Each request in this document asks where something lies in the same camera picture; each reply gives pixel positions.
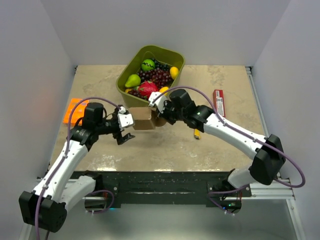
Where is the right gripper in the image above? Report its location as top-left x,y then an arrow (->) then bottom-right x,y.
156,99 -> 186,126

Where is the brown cardboard express box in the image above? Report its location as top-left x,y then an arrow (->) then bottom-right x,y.
129,107 -> 167,131

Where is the yellow utility knife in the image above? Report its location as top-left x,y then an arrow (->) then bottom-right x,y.
193,129 -> 201,140

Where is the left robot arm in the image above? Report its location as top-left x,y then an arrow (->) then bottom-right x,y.
18,102 -> 134,233

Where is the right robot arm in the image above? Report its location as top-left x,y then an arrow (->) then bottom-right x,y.
148,89 -> 285,197

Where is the orange plastic box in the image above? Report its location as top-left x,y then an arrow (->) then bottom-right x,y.
62,98 -> 90,125

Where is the orange yellow mango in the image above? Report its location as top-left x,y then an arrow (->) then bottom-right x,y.
159,86 -> 169,93

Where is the purple grape bunch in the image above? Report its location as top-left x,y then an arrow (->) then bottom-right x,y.
124,69 -> 174,100

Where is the red dragon fruit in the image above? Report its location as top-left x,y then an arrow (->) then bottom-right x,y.
138,80 -> 159,99

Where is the yellow lemon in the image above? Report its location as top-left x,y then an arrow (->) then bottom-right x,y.
169,66 -> 180,80

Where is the red rectangular carton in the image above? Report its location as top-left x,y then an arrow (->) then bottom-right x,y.
212,89 -> 226,118

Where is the dark black grape bunch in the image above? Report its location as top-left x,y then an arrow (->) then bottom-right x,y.
151,58 -> 171,71

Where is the green pear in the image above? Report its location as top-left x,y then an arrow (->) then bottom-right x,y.
124,74 -> 141,88

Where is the green striped ball fruit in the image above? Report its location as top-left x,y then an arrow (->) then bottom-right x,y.
141,59 -> 156,72

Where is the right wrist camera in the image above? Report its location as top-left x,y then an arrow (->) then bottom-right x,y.
148,91 -> 167,113

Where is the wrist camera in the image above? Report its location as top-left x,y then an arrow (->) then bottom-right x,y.
117,106 -> 135,131
148,91 -> 167,113

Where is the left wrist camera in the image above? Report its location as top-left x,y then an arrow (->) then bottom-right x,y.
117,106 -> 135,131

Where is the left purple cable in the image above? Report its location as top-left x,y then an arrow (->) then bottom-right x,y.
34,97 -> 126,240

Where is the purple cable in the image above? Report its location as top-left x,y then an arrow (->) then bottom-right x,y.
152,85 -> 306,217
34,97 -> 126,240

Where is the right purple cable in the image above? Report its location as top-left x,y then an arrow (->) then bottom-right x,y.
152,85 -> 306,217

